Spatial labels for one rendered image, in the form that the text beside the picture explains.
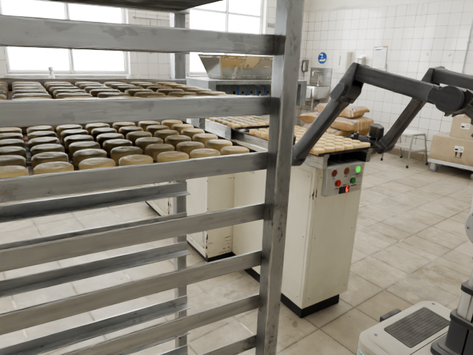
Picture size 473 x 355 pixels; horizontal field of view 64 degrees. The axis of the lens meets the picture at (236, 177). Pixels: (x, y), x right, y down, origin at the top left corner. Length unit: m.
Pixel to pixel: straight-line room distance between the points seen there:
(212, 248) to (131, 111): 1.99
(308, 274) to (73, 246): 1.56
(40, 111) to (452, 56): 5.59
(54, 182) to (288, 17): 0.39
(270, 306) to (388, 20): 5.85
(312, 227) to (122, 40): 1.50
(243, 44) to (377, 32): 5.88
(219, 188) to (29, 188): 1.86
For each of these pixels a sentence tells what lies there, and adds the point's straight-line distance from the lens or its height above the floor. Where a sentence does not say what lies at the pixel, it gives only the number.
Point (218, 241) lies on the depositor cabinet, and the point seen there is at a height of 0.18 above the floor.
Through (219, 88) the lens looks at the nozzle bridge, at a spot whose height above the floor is 1.13.
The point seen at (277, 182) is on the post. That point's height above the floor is 1.11.
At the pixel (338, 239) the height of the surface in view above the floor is 0.43.
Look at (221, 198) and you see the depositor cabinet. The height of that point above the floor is 0.48.
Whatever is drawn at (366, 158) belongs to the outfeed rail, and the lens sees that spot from 1.96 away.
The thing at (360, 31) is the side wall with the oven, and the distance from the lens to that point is 6.60.
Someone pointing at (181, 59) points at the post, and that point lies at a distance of 0.99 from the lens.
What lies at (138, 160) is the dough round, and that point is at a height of 1.15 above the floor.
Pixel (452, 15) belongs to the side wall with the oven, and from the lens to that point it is 5.93.
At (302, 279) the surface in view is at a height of 0.25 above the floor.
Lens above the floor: 1.30
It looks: 17 degrees down
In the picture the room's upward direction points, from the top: 2 degrees clockwise
